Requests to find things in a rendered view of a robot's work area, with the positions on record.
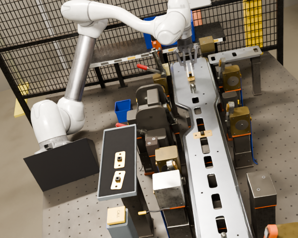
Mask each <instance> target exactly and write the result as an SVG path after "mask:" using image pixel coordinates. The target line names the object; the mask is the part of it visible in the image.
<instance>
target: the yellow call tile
mask: <svg viewBox="0 0 298 238"><path fill-rule="evenodd" d="M124 222H125V206H121V207H115V208H109V209H108V211H107V225H112V224H118V223H124Z"/></svg>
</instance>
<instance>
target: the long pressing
mask: <svg viewBox="0 0 298 238"><path fill-rule="evenodd" d="M178 71H179V72H178ZM170 72H171V79H172V87H173V94H174V101H175V106H176V107H178V108H181V109H184V110H186V111H188V112H189V117H190V123H191V127H190V129H189V130H188V131H186V132H185V133H184V134H183V136H182V142H183V149H184V158H185V165H186V172H187V179H188V186H189V192H190V199H191V206H192V212H193V222H194V229H195V235H196V238H221V234H219V232H218V227H217V222H216V218H217V217H220V216H223V217H224V219H225V223H226V227H227V233H226V234H227V238H253V235H252V232H251V228H250V225H249V221H248V218H247V214H246V211H245V206H244V203H243V199H242V196H241V192H240V189H239V185H238V182H237V178H236V174H235V170H234V167H233V163H232V160H231V156H230V153H229V149H228V145H227V142H226V138H225V134H224V131H223V127H222V123H221V120H220V117H219V112H218V109H217V104H218V101H219V93H218V90H217V86H216V83H215V79H214V76H213V73H212V70H211V66H210V62H209V59H208V58H206V57H200V58H197V63H195V64H194V70H193V73H194V78H195V80H191V81H188V79H187V74H186V72H187V71H185V70H184V66H180V64H179V62H175V63H171V64H170ZM192 83H194V84H195V85H196V90H197V92H196V93H191V91H190V84H192ZM193 98H198V100H199V102H198V103H193V100H192V99H193ZM206 103H207V104H206ZM195 108H200V109H201V114H198V115H196V114H195V111H194V109H195ZM197 119H203V123H204V127H205V131H206V130H211V131H212V136H208V137H206V138H207V141H208V145H209V150H210V153H207V154H203V152H202V145H201V141H200V139H201V138H197V139H194V138H193V133H196V132H199V131H198V126H197V121H196V120H197ZM217 151H218V152H217ZM195 155H196V156H195ZM207 156H210V157H211V160H212V164H213V168H211V169H207V168H206V167H205V162H204V157H207ZM210 174H214V175H215V178H216V182H217V187H215V188H210V186H209V182H208V175H210ZM201 192H203V194H201ZM214 194H219V196H220V201H221V205H222V208H221V209H218V210H215V209H214V208H213V202H212V197H211V196H212V195H214ZM237 235H239V236H237Z"/></svg>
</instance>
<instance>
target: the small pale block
mask: <svg viewBox="0 0 298 238"><path fill-rule="evenodd" d="M162 65H163V68H164V69H165V70H166V76H167V83H168V88H169V97H170V101H171V105H172V110H173V114H174V118H177V117H179V113H178V111H177V107H176V106H175V101H174V94H173V87H172V83H171V78H170V70H169V65H168V63H166V64H162Z"/></svg>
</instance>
